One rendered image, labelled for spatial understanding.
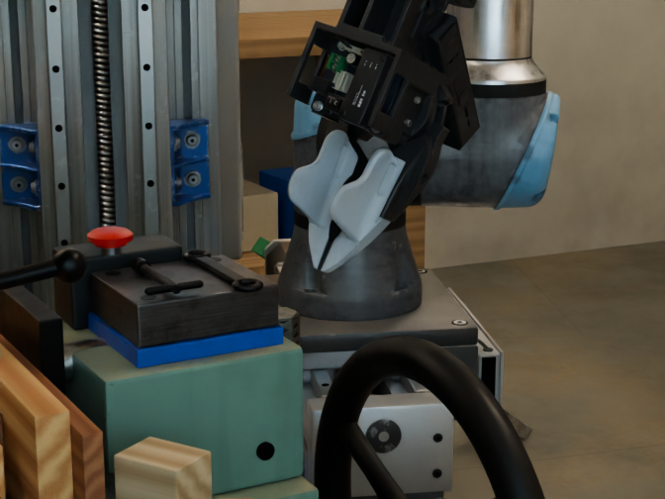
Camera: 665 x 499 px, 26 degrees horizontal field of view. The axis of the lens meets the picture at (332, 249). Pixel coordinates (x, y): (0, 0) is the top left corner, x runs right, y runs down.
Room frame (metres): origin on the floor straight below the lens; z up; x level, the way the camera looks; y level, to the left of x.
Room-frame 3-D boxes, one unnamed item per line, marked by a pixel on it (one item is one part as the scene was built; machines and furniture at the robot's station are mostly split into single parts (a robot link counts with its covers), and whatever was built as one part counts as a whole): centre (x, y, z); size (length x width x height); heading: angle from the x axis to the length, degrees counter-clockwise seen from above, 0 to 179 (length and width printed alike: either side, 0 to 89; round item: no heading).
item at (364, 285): (1.45, -0.02, 0.87); 0.15 x 0.15 x 0.10
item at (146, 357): (0.91, 0.11, 0.99); 0.13 x 0.11 x 0.06; 29
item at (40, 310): (0.87, 0.16, 0.95); 0.09 x 0.07 x 0.09; 29
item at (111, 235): (0.92, 0.15, 1.02); 0.03 x 0.03 x 0.01
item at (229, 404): (0.90, 0.11, 0.91); 0.15 x 0.14 x 0.09; 29
